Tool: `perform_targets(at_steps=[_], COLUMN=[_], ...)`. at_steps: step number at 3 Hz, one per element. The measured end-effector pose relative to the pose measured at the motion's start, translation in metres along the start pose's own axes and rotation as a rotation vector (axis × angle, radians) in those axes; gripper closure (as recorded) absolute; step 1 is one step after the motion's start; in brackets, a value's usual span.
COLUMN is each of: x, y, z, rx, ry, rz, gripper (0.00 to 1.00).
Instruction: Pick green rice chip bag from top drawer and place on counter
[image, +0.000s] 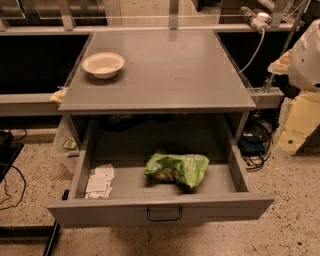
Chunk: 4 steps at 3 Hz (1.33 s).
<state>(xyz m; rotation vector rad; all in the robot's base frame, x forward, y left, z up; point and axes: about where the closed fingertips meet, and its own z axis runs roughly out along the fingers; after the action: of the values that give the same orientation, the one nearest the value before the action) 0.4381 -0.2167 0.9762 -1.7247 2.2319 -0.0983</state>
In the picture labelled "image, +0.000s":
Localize black stand base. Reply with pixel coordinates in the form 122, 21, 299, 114
0, 189, 70, 256

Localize grey cabinet counter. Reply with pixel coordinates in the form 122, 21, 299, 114
59, 30, 256, 115

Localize black cable bundle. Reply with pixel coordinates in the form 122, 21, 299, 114
240, 119, 274, 172

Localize dark blue power box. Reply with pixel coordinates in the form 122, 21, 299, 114
238, 136, 265, 156

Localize grey power strip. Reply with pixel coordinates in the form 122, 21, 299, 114
239, 6, 257, 24

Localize white power cable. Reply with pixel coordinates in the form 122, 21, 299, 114
237, 27, 266, 75

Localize white paper slips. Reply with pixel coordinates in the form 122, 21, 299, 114
85, 164, 115, 199

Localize metal support rod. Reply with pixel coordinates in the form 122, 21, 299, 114
261, 0, 309, 94

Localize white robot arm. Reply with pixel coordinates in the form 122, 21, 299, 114
268, 19, 320, 154

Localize white power plug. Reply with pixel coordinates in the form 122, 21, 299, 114
250, 12, 270, 32

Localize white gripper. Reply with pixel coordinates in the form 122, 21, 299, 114
268, 50, 320, 154

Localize green wrapper on floor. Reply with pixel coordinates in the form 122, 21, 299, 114
63, 137, 77, 150

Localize white paper bowl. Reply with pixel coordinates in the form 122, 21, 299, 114
82, 52, 125, 79

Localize black drawer handle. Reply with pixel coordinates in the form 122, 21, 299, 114
146, 207, 183, 222

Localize black floor cable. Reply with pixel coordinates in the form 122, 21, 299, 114
0, 129, 28, 211

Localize green rice chip bag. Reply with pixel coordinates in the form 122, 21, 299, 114
144, 153, 209, 189

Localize open grey drawer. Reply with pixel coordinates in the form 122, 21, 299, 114
48, 114, 274, 228

